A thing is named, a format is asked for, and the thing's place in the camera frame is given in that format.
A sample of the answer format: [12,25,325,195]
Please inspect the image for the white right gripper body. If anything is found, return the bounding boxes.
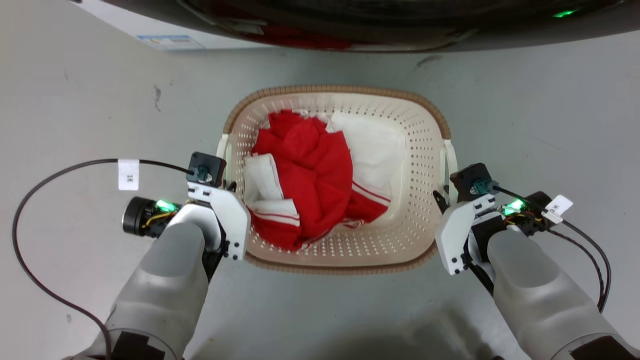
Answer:
[435,194,499,277]

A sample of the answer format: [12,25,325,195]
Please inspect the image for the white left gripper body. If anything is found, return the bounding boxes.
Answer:
[187,182,251,261]

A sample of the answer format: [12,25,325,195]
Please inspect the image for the cream plastic laundry basket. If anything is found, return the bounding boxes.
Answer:
[216,84,458,276]

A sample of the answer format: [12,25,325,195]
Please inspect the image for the red garment with white stripes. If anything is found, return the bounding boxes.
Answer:
[248,110,392,252]

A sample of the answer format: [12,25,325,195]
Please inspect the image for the white cloth garment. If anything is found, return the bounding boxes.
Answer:
[325,111,407,202]

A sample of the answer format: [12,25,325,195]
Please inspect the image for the blue white appliance label sticker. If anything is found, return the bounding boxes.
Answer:
[137,34,206,51]

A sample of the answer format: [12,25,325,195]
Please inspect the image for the white washing machine body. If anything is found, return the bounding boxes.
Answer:
[75,0,281,52]

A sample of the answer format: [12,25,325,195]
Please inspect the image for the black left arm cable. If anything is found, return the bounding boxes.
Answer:
[12,158,199,360]

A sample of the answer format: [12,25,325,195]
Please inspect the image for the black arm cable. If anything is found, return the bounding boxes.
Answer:
[492,184,612,314]
[12,158,199,360]

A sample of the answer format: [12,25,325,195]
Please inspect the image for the white left cable tag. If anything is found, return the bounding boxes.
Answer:
[118,159,140,192]

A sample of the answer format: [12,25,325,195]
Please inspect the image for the white cable tag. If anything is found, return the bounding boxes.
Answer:
[118,159,140,192]
[541,194,574,225]

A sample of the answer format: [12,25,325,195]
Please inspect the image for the white right cable tag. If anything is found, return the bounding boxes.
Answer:
[541,194,574,225]

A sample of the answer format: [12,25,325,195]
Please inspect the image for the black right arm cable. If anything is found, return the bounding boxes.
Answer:
[492,184,612,314]

